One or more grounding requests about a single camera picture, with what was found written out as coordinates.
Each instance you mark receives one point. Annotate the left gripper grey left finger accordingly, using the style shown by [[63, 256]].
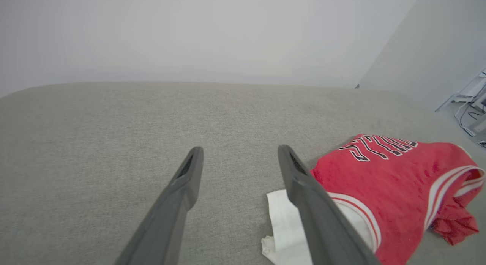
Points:
[[171, 212]]

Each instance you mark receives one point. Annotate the red basketball jersey white lining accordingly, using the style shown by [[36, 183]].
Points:
[[398, 189]]

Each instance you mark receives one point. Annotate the grey fabric sofa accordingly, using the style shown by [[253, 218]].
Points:
[[114, 143]]

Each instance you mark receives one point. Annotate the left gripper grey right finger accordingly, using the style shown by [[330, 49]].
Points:
[[322, 223]]

